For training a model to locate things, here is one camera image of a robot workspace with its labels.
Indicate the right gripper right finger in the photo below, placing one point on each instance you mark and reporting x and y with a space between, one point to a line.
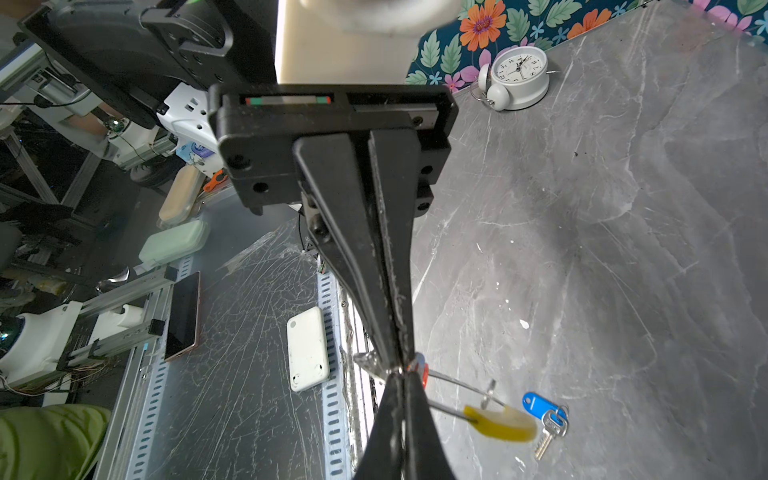
424 455

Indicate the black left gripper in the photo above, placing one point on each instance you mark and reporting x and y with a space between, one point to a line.
280 142

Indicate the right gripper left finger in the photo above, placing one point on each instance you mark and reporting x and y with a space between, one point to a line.
383 456

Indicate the large grey perforated keyring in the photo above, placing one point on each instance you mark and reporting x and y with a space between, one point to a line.
493 418

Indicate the key with blue tag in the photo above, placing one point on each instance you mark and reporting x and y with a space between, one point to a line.
554 420

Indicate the key with red tag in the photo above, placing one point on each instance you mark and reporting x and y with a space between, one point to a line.
419 365

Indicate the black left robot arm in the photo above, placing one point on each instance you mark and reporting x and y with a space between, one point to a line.
132 54

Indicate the white device at front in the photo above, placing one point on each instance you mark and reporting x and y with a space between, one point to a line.
308 357

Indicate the white alarm clock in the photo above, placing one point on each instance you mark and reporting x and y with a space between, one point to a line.
517 79

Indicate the pale green case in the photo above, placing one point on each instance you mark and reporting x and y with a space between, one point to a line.
174 243

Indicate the dark smartphone on bench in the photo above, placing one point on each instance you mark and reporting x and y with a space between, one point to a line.
183 323

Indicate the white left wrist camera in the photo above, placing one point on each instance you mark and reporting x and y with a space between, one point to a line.
353 42

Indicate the orange handled tool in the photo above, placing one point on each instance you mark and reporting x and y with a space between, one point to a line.
216 181

